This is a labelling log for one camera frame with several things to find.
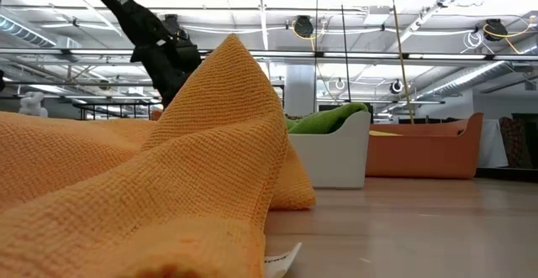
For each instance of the white plastic basket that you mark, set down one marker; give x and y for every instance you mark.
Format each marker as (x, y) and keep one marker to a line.
(336, 160)

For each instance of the green microfiber towel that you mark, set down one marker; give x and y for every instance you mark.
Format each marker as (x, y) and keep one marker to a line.
(291, 126)
(332, 120)

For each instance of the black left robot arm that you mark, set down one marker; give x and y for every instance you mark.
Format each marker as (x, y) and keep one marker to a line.
(126, 5)

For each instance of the orange plastic basket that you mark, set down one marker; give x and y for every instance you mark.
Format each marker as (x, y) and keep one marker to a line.
(420, 152)

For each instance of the silver ventilation duct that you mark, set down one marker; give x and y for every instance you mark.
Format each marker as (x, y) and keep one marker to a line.
(471, 76)
(25, 32)

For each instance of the white background machine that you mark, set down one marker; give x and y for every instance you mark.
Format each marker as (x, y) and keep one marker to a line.
(33, 103)

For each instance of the patterned brown wall hanging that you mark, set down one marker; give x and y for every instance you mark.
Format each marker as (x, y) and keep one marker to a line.
(516, 141)

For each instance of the yellow microfiber towel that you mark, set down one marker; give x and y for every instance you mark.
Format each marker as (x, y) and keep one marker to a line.
(384, 133)

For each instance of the black metal table frame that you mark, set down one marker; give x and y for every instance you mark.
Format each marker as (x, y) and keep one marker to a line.
(513, 174)

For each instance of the white hanging cloth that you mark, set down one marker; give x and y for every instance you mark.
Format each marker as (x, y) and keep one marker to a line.
(492, 143)

